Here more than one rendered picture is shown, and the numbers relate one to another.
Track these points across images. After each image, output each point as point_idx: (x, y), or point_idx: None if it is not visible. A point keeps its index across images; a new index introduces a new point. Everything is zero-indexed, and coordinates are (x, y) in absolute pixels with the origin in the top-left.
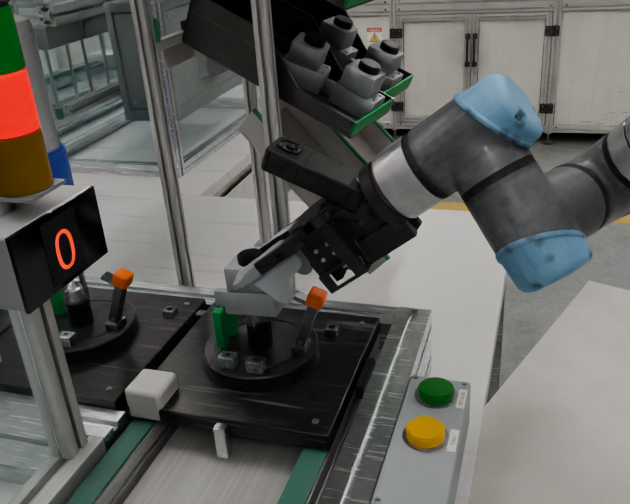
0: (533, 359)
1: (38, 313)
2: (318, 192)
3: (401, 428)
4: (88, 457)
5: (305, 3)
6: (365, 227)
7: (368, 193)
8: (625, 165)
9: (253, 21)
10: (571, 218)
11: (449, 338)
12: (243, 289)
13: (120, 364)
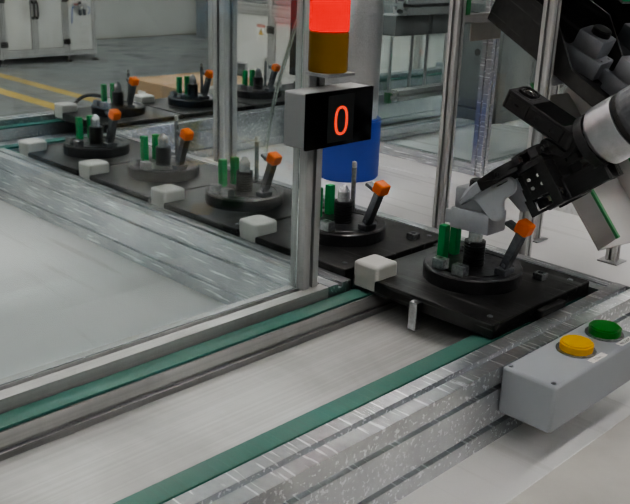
0: None
1: (311, 167)
2: (540, 129)
3: (559, 341)
4: (314, 293)
5: (620, 10)
6: (572, 166)
7: (576, 133)
8: None
9: (544, 4)
10: None
11: None
12: (467, 206)
13: (359, 253)
